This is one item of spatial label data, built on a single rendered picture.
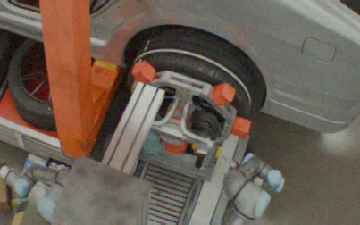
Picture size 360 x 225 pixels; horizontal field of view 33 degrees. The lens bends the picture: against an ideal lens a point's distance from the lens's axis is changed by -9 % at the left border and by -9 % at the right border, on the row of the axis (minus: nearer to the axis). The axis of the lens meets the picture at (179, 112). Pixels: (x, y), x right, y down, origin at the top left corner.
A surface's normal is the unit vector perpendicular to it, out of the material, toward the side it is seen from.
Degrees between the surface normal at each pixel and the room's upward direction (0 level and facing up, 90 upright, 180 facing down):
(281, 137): 0
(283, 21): 81
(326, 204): 0
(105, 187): 0
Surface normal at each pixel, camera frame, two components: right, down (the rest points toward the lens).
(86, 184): 0.08, -0.48
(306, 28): -0.29, 0.72
